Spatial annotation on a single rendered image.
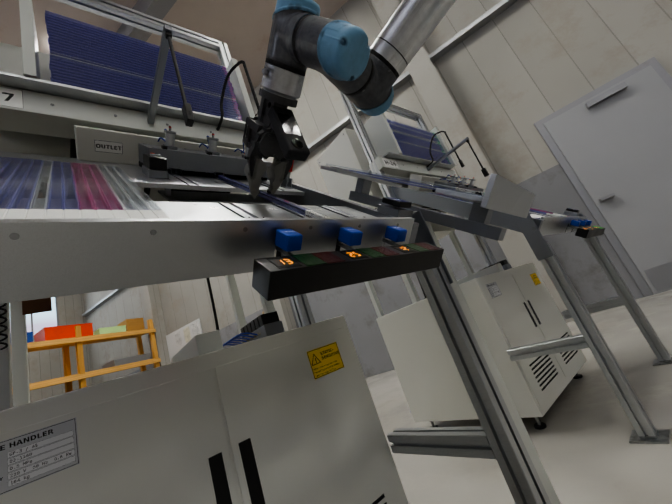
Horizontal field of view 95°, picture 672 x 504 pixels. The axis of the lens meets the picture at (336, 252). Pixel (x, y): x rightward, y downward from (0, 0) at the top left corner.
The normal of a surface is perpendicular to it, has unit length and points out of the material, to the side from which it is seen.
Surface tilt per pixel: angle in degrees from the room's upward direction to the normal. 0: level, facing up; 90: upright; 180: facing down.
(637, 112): 90
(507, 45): 90
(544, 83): 90
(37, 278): 134
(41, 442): 90
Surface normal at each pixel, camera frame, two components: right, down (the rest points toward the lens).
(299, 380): 0.56, -0.42
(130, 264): 0.63, 0.33
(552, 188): -0.51, -0.08
